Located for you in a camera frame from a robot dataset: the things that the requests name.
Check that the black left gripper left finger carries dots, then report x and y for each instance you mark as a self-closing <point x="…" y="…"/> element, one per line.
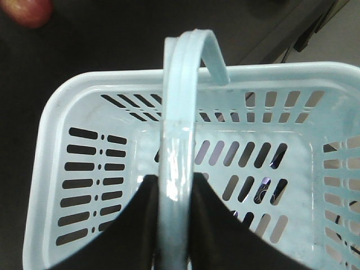
<point x="130" y="240"/>

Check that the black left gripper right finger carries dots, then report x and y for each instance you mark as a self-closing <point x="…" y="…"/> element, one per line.
<point x="218" y="240"/>

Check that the light blue plastic basket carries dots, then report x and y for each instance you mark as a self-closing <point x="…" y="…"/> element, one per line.
<point x="278" y="144"/>

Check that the red apple back left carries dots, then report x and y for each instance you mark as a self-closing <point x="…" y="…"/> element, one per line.
<point x="30" y="14"/>

